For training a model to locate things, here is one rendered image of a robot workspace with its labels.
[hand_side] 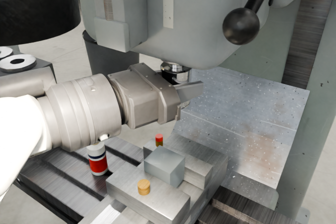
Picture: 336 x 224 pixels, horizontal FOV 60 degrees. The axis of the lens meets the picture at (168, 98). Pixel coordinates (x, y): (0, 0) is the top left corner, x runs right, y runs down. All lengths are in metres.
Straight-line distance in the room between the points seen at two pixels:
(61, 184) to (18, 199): 1.33
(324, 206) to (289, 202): 1.02
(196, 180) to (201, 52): 0.34
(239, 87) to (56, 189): 0.52
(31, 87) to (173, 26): 0.19
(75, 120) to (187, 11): 0.17
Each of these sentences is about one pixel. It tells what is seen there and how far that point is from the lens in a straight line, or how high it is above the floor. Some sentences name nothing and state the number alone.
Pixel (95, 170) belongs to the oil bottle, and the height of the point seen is 0.95.
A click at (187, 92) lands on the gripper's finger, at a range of 0.42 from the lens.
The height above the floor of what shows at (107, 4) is 1.39.
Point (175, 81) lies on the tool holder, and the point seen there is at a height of 1.25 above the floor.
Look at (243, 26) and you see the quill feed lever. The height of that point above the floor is 1.38.
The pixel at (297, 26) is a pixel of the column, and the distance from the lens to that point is 0.74.
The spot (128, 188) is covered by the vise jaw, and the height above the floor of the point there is 1.04.
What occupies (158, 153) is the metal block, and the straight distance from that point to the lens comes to 0.57.
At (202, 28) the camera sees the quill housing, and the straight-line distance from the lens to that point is 0.29.
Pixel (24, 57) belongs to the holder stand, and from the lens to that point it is 0.87.
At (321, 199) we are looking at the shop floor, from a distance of 2.07.
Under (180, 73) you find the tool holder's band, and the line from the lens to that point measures 0.41.
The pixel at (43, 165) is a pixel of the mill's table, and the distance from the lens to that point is 0.82.
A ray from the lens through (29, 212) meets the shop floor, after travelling 1.97.
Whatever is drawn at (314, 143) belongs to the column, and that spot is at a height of 0.94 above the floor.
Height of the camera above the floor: 1.46
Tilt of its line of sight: 33 degrees down
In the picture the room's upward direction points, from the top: straight up
